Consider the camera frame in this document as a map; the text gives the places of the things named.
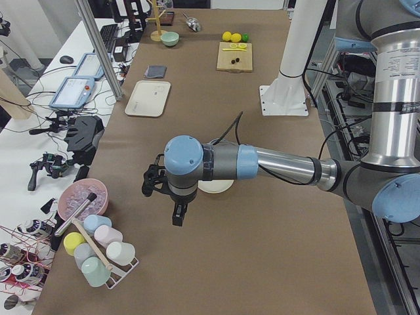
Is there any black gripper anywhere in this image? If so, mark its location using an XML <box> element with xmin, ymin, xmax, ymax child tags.
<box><xmin>168</xmin><ymin>183</ymin><xmax>198</xmax><ymax>226</ymax></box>

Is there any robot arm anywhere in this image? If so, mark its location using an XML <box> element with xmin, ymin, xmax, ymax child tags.
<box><xmin>164</xmin><ymin>1</ymin><xmax>419</xmax><ymax>226</ymax></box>

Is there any cream rabbit tray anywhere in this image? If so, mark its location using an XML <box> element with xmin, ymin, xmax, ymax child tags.
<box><xmin>125</xmin><ymin>80</ymin><xmax>171</xmax><ymax>117</ymax></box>

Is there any white cup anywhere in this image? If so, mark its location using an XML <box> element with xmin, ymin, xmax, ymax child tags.
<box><xmin>106</xmin><ymin>241</ymin><xmax>135</xmax><ymax>266</ymax></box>

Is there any pink cup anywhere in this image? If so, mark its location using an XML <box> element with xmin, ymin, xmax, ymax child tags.
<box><xmin>94</xmin><ymin>224</ymin><xmax>123</xmax><ymax>248</ymax></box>

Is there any white cup rack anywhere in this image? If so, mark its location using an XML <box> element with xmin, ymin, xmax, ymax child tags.
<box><xmin>105</xmin><ymin>257</ymin><xmax>140</xmax><ymax>289</ymax></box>

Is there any metal black-tipped muddler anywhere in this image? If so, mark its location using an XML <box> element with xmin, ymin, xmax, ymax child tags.
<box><xmin>54</xmin><ymin>192</ymin><xmax>97</xmax><ymax>237</ymax></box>

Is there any blue cup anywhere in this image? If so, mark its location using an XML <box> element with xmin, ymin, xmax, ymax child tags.
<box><xmin>83</xmin><ymin>215</ymin><xmax>112</xmax><ymax>236</ymax></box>

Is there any mint green cup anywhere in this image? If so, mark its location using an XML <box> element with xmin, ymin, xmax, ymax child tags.
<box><xmin>81</xmin><ymin>257</ymin><xmax>111</xmax><ymax>287</ymax></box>

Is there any grey cup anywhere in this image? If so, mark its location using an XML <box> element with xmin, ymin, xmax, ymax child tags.
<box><xmin>73</xmin><ymin>243</ymin><xmax>96</xmax><ymax>270</ymax></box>

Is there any pink bowl with ice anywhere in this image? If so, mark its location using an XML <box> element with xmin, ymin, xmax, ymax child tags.
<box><xmin>58</xmin><ymin>178</ymin><xmax>108</xmax><ymax>221</ymax></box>

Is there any yellow cup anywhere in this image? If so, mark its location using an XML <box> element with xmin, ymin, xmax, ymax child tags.
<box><xmin>64</xmin><ymin>232</ymin><xmax>86</xmax><ymax>256</ymax></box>

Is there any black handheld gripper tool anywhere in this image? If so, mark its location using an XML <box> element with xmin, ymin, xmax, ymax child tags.
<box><xmin>28</xmin><ymin>152</ymin><xmax>74</xmax><ymax>191</ymax></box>

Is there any grey folded cloth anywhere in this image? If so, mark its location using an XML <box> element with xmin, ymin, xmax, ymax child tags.
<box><xmin>144</xmin><ymin>65</ymin><xmax>167</xmax><ymax>79</ymax></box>

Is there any teach pendant tablet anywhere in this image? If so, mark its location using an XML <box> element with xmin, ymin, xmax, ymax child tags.
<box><xmin>73</xmin><ymin>52</ymin><xmax>104</xmax><ymax>81</ymax></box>
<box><xmin>49</xmin><ymin>76</ymin><xmax>95</xmax><ymax>110</ymax></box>

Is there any wooden cutting board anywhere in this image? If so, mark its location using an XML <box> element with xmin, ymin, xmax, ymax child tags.
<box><xmin>217</xmin><ymin>42</ymin><xmax>253</xmax><ymax>72</ymax></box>

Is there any mint green bowl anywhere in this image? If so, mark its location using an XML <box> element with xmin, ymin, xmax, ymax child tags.
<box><xmin>160</xmin><ymin>31</ymin><xmax>180</xmax><ymax>47</ymax></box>

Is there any wooden cup tree stand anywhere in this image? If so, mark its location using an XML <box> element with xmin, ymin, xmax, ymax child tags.
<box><xmin>146</xmin><ymin>0</ymin><xmax>175</xmax><ymax>42</ymax></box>

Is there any yellow lemon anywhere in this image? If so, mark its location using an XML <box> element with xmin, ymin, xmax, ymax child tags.
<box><xmin>230</xmin><ymin>33</ymin><xmax>242</xmax><ymax>43</ymax></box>
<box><xmin>222</xmin><ymin>31</ymin><xmax>232</xmax><ymax>42</ymax></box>

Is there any green lime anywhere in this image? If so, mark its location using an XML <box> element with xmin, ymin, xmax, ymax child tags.
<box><xmin>241</xmin><ymin>33</ymin><xmax>249</xmax><ymax>43</ymax></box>

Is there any metal scoop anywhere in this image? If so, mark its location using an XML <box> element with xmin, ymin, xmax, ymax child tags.
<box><xmin>183</xmin><ymin>12</ymin><xmax>201</xmax><ymax>32</ymax></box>

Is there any black computer mouse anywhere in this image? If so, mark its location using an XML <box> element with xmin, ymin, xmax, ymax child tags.
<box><xmin>59</xmin><ymin>55</ymin><xmax>74</xmax><ymax>64</ymax></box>

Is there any black keyboard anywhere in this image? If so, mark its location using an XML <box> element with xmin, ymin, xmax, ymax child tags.
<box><xmin>100</xmin><ymin>24</ymin><xmax>118</xmax><ymax>53</ymax></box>

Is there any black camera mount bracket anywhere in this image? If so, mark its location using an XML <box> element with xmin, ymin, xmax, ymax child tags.
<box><xmin>64</xmin><ymin>115</ymin><xmax>104</xmax><ymax>165</ymax></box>

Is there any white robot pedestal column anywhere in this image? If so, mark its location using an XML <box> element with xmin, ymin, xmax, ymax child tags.
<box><xmin>260</xmin><ymin>0</ymin><xmax>327</xmax><ymax>116</ymax></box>

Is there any aluminium frame post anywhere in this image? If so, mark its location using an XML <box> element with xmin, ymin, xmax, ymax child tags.
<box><xmin>75</xmin><ymin>0</ymin><xmax>123</xmax><ymax>101</ymax></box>

